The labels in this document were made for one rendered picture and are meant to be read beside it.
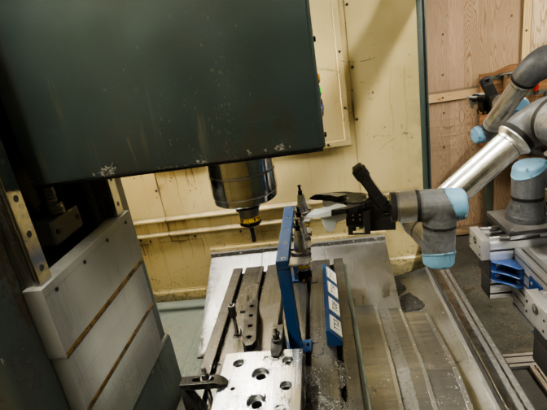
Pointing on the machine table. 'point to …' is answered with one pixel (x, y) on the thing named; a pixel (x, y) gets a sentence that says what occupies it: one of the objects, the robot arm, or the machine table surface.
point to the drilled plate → (243, 377)
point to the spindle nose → (242, 183)
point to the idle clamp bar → (252, 317)
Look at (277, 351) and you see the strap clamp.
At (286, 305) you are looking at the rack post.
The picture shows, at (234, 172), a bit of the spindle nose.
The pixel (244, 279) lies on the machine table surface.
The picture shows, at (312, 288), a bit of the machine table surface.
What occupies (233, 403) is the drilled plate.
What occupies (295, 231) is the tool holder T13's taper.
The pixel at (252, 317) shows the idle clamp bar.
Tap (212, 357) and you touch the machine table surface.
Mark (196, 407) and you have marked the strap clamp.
